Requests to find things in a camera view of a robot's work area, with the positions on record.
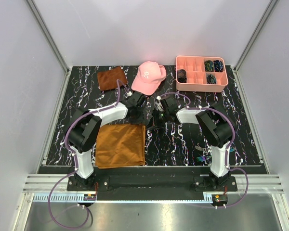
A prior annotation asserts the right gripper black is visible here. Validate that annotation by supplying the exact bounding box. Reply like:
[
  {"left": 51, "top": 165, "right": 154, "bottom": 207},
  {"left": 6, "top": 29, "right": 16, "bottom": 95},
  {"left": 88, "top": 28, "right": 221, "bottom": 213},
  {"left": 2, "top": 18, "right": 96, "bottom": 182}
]
[{"left": 145, "top": 108, "right": 170, "bottom": 130}]

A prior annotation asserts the orange cloth napkin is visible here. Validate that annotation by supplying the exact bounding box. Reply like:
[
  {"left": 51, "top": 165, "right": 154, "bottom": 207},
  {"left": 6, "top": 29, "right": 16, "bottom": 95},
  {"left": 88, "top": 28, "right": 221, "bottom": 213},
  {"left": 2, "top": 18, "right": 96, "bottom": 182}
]
[{"left": 95, "top": 124, "right": 146, "bottom": 169}]

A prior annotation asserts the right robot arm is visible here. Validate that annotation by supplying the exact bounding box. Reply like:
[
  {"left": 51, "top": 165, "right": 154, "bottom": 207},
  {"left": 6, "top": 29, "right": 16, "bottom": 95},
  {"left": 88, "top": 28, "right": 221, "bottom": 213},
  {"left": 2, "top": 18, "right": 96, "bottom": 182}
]
[{"left": 147, "top": 96, "right": 235, "bottom": 192}]

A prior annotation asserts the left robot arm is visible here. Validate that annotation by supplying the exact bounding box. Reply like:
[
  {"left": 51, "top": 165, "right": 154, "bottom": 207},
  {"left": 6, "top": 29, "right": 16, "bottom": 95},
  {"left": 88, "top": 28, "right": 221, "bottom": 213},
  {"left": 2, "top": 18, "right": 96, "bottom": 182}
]
[{"left": 65, "top": 91, "right": 145, "bottom": 191}]

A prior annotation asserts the pink baseball cap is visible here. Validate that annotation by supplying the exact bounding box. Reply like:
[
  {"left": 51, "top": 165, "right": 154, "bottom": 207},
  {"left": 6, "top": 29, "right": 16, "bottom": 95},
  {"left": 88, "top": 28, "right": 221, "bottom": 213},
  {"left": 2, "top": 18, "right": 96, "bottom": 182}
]
[{"left": 131, "top": 61, "right": 167, "bottom": 96}]

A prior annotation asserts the brown folded cloth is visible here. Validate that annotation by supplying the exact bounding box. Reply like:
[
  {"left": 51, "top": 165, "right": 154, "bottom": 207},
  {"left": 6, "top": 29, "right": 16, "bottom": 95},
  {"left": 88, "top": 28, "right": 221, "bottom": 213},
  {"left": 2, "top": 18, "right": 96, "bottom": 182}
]
[{"left": 97, "top": 66, "right": 128, "bottom": 91}]

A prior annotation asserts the silver fork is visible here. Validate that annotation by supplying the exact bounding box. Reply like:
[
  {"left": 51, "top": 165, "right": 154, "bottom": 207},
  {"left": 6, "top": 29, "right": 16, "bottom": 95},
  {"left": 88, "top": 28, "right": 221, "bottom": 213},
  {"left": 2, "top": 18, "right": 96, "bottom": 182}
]
[{"left": 194, "top": 145, "right": 211, "bottom": 153}]

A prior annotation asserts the dark rolled sock left compartment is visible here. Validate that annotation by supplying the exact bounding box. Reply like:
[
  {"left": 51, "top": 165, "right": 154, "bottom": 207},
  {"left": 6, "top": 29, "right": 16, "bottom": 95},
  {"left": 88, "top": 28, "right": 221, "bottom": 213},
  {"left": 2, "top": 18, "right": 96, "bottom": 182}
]
[{"left": 177, "top": 69, "right": 187, "bottom": 83}]

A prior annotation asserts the iridescent rainbow fork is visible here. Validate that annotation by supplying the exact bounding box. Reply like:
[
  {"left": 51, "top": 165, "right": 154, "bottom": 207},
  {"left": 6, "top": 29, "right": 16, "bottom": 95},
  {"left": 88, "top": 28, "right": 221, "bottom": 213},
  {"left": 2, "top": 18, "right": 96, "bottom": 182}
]
[{"left": 196, "top": 155, "right": 211, "bottom": 162}]

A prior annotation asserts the pink divided organizer tray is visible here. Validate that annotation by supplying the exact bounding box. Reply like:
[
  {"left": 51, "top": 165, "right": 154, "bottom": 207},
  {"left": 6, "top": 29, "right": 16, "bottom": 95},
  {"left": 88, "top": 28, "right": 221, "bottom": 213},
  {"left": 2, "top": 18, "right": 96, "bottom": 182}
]
[{"left": 175, "top": 55, "right": 229, "bottom": 93}]

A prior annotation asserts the teal patterned rolled sock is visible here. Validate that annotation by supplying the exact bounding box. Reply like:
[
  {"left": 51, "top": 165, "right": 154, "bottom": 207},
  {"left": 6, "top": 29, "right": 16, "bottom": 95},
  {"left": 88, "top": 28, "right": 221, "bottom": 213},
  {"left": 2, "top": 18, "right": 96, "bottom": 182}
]
[{"left": 206, "top": 74, "right": 217, "bottom": 85}]

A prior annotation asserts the green patterned rolled sock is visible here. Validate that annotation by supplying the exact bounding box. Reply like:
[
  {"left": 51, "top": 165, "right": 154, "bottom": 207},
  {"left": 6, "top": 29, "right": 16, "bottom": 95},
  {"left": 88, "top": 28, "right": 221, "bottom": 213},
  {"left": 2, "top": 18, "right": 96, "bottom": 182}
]
[{"left": 204, "top": 60, "right": 214, "bottom": 72}]

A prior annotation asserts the blue patterned rolled sock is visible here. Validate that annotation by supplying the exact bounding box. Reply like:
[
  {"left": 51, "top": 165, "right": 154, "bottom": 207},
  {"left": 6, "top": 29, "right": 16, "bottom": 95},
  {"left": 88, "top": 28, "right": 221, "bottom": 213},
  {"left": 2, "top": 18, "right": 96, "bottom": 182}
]
[{"left": 213, "top": 60, "right": 224, "bottom": 72}]

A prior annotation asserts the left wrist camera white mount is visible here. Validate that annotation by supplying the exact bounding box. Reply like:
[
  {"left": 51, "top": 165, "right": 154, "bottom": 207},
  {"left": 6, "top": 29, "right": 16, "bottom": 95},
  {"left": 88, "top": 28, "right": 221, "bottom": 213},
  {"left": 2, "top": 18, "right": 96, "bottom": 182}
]
[{"left": 125, "top": 91, "right": 132, "bottom": 98}]

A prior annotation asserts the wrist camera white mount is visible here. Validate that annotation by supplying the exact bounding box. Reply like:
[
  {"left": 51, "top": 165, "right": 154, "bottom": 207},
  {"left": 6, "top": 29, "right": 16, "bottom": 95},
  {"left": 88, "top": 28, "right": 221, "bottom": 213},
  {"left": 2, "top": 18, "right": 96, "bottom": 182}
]
[
  {"left": 125, "top": 91, "right": 132, "bottom": 98},
  {"left": 156, "top": 96, "right": 164, "bottom": 112}
]

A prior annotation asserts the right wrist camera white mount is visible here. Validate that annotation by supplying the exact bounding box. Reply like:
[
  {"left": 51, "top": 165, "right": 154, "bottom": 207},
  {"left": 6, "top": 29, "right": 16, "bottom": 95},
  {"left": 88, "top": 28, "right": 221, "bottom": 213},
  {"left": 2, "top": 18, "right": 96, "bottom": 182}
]
[{"left": 156, "top": 96, "right": 164, "bottom": 112}]

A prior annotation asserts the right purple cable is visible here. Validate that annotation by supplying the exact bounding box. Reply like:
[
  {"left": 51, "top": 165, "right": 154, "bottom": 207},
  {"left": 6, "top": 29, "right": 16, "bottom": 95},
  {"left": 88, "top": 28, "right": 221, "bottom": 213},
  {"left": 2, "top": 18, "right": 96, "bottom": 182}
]
[{"left": 156, "top": 92, "right": 249, "bottom": 209}]

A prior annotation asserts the purple cable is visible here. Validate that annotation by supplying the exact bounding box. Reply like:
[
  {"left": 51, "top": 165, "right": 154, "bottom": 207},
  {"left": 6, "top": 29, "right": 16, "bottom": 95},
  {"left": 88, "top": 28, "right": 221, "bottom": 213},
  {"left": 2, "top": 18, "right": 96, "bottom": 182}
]
[
  {"left": 156, "top": 92, "right": 249, "bottom": 209},
  {"left": 48, "top": 79, "right": 133, "bottom": 229}
]

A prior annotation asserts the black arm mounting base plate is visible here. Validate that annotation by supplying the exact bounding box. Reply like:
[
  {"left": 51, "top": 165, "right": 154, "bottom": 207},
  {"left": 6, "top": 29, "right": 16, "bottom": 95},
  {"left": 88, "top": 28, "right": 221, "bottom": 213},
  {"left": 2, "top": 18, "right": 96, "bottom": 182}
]
[{"left": 67, "top": 167, "right": 238, "bottom": 202}]

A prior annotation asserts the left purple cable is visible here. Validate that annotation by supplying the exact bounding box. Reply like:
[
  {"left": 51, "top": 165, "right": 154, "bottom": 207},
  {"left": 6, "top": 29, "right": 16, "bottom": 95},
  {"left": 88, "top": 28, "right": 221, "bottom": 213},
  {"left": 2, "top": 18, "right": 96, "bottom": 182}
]
[{"left": 48, "top": 79, "right": 133, "bottom": 229}]

